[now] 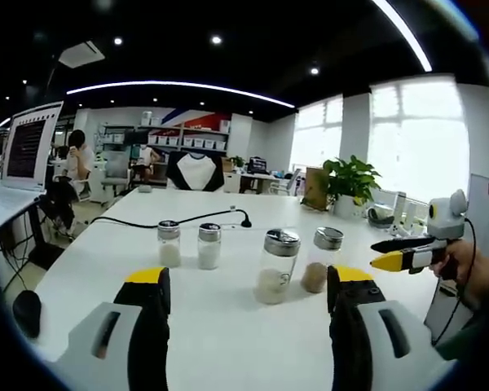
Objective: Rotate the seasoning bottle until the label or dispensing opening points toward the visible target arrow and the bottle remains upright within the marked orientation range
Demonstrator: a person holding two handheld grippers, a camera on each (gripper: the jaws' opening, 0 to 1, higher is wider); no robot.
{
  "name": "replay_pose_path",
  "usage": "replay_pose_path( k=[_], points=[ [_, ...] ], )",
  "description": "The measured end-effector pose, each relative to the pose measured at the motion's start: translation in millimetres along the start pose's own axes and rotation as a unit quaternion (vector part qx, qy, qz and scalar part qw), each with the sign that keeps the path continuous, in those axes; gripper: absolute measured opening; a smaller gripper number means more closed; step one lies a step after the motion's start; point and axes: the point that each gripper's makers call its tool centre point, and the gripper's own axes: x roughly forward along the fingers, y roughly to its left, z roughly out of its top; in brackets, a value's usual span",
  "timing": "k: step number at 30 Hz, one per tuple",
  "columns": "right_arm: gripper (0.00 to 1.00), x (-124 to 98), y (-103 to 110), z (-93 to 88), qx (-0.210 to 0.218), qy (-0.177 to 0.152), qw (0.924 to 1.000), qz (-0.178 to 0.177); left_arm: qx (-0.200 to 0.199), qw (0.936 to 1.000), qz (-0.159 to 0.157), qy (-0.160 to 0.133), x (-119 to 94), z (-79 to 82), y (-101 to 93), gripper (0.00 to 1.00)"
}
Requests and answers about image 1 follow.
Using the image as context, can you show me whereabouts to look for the open silver laptop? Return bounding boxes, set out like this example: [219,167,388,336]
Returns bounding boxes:
[0,100,65,236]

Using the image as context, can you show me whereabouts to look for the dark green garment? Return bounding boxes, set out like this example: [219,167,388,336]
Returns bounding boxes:
[434,313,489,362]

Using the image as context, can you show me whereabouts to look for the black and white shirt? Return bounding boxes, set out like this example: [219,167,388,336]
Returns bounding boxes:
[165,151,226,193]

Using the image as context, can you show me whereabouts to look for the black power cable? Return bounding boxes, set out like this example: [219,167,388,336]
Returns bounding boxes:
[89,208,253,231]

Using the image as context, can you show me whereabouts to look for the ceiling air conditioner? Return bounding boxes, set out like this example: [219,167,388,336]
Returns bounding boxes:
[58,40,107,68]

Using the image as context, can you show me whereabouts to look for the round ceiling spotlights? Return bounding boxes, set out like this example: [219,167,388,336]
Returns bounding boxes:
[0,35,319,119]

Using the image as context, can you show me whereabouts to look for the black mouse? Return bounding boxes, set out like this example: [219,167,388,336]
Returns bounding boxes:
[11,290,42,340]

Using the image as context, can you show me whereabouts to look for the white handheld controller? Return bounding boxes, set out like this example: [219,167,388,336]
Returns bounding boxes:
[388,222,413,238]

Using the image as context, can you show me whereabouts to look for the grey office chair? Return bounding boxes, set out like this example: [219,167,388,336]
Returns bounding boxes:
[100,150,132,204]

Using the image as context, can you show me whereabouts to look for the metal storage shelf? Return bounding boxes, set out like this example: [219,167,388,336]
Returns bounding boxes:
[100,110,231,155]

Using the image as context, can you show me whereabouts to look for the row of white storage bins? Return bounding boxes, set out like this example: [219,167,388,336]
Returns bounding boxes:
[101,112,231,150]

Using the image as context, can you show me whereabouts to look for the small seasoning bottle white contents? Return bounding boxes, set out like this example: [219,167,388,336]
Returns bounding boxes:
[197,222,222,270]

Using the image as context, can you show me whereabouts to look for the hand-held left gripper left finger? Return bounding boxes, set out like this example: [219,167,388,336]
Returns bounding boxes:
[51,266,172,391]

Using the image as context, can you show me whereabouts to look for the person's right hand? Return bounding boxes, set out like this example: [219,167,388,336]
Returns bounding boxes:
[429,239,478,305]

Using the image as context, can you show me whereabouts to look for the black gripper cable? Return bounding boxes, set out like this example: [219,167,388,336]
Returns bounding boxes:
[430,217,478,347]

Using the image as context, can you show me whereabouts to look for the long ceiling light strip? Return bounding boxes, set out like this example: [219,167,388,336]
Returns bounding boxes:
[66,80,295,109]
[369,0,434,73]

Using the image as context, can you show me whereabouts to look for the small seasoning bottle cream contents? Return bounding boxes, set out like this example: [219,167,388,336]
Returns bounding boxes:
[156,219,183,269]

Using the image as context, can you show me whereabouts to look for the black laptop stand desk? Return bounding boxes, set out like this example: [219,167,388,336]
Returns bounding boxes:
[0,191,62,270]

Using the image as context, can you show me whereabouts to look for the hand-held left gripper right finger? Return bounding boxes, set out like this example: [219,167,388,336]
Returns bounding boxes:
[326,264,460,391]

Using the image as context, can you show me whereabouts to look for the grey headset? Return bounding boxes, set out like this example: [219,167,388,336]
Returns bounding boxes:
[368,204,395,228]

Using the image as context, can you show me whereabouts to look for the tall seasoning bottle white grains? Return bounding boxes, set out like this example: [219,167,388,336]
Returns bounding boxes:
[253,228,302,305]

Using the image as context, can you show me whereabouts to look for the large bright window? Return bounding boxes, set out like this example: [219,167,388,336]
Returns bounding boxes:
[289,94,345,171]
[368,79,472,204]

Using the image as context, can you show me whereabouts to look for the tall seasoning bottle brown contents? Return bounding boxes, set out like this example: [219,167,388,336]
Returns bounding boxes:
[300,226,346,294]

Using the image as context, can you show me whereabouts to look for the white upright box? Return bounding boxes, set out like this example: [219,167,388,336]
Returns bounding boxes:
[406,201,420,229]

